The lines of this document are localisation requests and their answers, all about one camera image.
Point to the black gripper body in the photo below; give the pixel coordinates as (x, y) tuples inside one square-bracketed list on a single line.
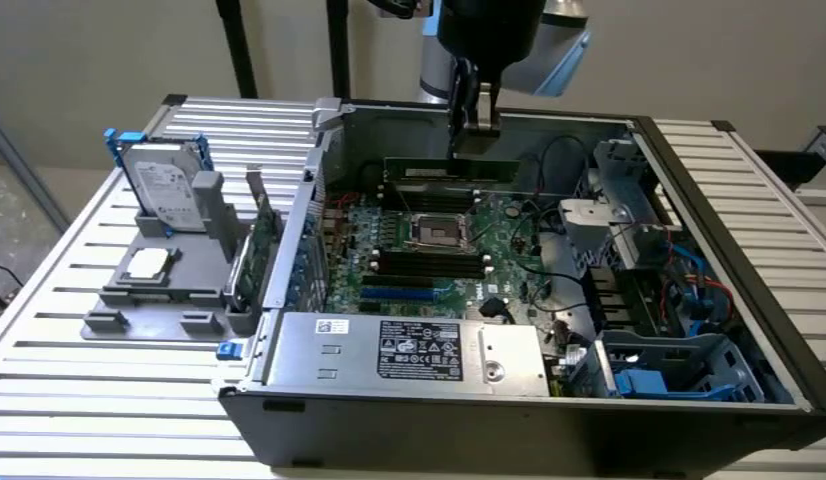
[(490, 31)]

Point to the green RAM stick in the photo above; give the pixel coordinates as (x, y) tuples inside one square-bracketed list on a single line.
[(452, 170)]

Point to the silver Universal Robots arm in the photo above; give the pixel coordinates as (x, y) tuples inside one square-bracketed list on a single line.
[(559, 45)]

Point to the black RAM slot bank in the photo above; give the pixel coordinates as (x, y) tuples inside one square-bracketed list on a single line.
[(428, 263), (431, 197)]

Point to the blue expansion slot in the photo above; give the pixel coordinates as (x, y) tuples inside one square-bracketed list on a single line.
[(398, 291)]

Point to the black stand pole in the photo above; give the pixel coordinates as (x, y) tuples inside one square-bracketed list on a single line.
[(239, 47), (339, 50)]

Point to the grey metal disk bay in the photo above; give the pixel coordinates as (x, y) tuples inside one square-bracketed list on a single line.
[(629, 200)]

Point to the green Dell motherboard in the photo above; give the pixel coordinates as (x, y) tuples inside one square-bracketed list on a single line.
[(439, 255)]

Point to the black open PC case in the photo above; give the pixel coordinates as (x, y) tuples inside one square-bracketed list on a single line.
[(519, 280)]

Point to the green graphics card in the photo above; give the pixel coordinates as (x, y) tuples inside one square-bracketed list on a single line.
[(258, 250)]

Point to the hard disk in blue carrier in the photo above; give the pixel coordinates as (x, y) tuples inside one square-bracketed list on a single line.
[(164, 185)]

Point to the silver power supply unit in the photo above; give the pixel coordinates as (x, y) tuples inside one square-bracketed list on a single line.
[(412, 352)]

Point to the grey parts rack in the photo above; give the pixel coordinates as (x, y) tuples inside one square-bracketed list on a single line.
[(175, 280)]

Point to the silver CPU chip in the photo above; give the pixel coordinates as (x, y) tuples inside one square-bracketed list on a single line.
[(147, 262)]

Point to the blue case latch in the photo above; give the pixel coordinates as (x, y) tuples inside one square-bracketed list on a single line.
[(230, 349)]

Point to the CPU socket with metal frame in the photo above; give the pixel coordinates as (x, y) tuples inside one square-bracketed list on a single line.
[(436, 230)]

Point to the blue plastic drive bracket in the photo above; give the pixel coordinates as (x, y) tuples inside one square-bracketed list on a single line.
[(642, 382)]

